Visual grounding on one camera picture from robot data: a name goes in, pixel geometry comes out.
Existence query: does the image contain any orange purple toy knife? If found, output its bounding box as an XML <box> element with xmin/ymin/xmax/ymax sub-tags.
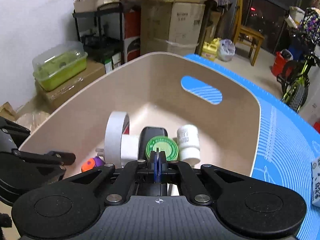
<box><xmin>81</xmin><ymin>156</ymin><xmax>105</xmax><ymax>172</ymax></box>

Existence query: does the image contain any white plug adapter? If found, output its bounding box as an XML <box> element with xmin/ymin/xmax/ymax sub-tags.
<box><xmin>95</xmin><ymin>134</ymin><xmax>139</xmax><ymax>168</ymax></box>

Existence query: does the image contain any white pill bottle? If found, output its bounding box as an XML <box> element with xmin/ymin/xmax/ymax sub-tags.
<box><xmin>177</xmin><ymin>124</ymin><xmax>201</xmax><ymax>166</ymax></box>

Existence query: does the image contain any green round tin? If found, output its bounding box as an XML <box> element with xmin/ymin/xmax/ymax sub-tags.
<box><xmin>145</xmin><ymin>135</ymin><xmax>178</xmax><ymax>161</ymax></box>

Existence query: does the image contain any white tape roll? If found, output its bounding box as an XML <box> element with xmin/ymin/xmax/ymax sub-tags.
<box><xmin>104</xmin><ymin>111</ymin><xmax>130</xmax><ymax>168</ymax></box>

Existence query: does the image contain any black remote-like mouse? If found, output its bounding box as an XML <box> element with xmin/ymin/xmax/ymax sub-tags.
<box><xmin>139</xmin><ymin>126</ymin><xmax>169</xmax><ymax>160</ymax></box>

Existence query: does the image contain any beige plastic storage basket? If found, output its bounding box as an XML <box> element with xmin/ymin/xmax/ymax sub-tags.
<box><xmin>20</xmin><ymin>53</ymin><xmax>261</xmax><ymax>176</ymax></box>

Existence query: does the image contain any cardboard box under container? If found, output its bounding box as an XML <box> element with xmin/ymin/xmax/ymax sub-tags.
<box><xmin>35</xmin><ymin>59</ymin><xmax>106</xmax><ymax>111</ymax></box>

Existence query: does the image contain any green lidded plastic container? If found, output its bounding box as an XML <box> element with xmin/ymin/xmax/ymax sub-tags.
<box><xmin>32</xmin><ymin>41</ymin><xmax>88</xmax><ymax>92</ymax></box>

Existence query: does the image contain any blue silicone mat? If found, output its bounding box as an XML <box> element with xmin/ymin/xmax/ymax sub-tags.
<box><xmin>186</xmin><ymin>54</ymin><xmax>319</xmax><ymax>239</ymax></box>

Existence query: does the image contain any tissue pack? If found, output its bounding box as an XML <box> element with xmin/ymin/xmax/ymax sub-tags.
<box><xmin>311</xmin><ymin>157</ymin><xmax>320</xmax><ymax>207</ymax></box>

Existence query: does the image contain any yellow detergent jug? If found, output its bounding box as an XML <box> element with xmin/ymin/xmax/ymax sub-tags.
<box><xmin>201</xmin><ymin>38</ymin><xmax>221</xmax><ymax>61</ymax></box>

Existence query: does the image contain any black metal shelf rack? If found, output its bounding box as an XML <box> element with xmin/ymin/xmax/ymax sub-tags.
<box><xmin>72</xmin><ymin>2</ymin><xmax>125</xmax><ymax>64</ymax></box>

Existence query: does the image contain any tied plastic bag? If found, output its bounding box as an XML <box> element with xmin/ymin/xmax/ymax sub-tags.
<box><xmin>217</xmin><ymin>39</ymin><xmax>235</xmax><ymax>62</ymax></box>

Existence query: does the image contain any green black bicycle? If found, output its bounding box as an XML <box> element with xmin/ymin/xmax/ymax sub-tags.
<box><xmin>277</xmin><ymin>29</ymin><xmax>319</xmax><ymax>113</ymax></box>

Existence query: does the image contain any lower stacked cardboard box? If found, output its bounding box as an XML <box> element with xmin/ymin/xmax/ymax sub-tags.
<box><xmin>140</xmin><ymin>1</ymin><xmax>205</xmax><ymax>56</ymax></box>

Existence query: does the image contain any beige tray on shelf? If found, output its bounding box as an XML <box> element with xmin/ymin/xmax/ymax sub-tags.
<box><xmin>74</xmin><ymin>0</ymin><xmax>120</xmax><ymax>12</ymax></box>

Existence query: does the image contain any wooden chair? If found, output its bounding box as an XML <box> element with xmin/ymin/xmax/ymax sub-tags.
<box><xmin>233</xmin><ymin>0</ymin><xmax>265</xmax><ymax>66</ymax></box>

